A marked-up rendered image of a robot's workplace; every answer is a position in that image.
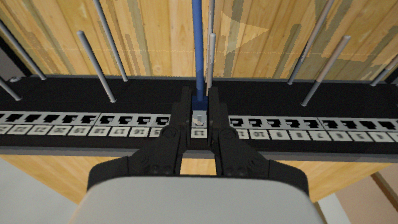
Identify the white ethernet plug with dark blue boot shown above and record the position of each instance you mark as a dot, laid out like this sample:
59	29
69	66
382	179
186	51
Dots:
199	110

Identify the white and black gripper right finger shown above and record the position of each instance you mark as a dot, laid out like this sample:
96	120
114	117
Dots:
236	158

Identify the dark blue cable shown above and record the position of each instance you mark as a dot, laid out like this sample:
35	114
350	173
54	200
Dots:
198	43

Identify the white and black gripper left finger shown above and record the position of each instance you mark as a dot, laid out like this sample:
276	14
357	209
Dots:
163	155

